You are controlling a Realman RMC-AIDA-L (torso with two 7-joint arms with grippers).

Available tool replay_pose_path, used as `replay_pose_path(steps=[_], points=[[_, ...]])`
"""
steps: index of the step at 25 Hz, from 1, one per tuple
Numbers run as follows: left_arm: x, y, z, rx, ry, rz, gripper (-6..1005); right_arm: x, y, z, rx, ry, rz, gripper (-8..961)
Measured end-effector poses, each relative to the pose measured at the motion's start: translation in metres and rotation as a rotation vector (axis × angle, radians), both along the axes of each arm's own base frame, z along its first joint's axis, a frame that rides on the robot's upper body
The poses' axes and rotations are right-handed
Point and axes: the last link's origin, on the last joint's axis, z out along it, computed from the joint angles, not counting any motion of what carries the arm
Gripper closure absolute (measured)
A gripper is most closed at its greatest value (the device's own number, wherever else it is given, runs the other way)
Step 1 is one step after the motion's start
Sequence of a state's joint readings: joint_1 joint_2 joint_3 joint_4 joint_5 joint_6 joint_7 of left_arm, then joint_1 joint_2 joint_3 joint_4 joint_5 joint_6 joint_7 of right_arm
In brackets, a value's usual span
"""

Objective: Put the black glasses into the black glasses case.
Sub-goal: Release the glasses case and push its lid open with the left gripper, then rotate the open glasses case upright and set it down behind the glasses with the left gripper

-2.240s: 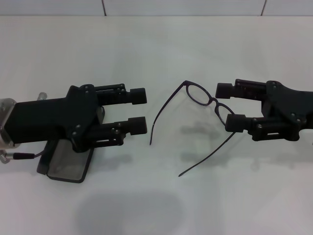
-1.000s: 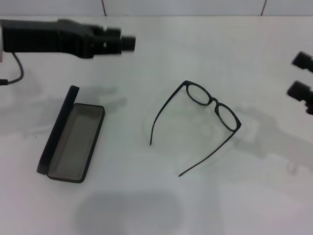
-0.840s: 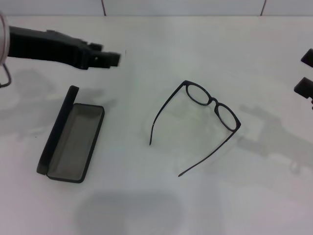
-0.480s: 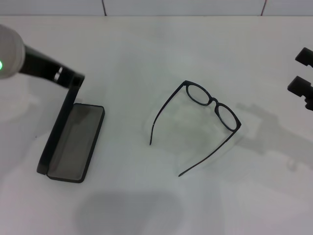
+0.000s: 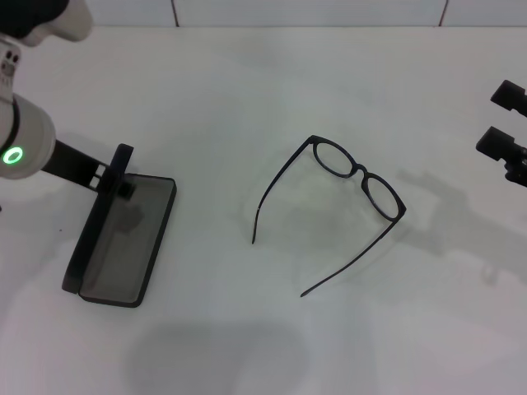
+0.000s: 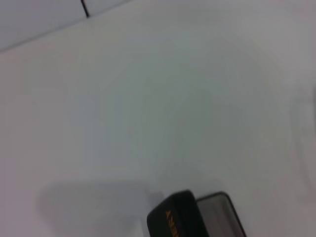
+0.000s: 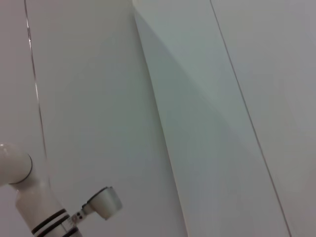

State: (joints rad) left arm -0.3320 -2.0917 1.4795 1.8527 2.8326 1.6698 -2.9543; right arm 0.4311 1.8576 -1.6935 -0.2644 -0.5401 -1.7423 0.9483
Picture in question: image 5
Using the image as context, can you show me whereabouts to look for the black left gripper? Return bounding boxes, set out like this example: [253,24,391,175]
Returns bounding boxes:
[40,138,137,202]

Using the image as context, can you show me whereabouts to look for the black glasses case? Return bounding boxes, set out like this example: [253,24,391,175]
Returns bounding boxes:
[61,164,178,309]

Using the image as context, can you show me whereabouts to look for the black glasses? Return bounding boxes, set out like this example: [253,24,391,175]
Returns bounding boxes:
[251,134,408,299]

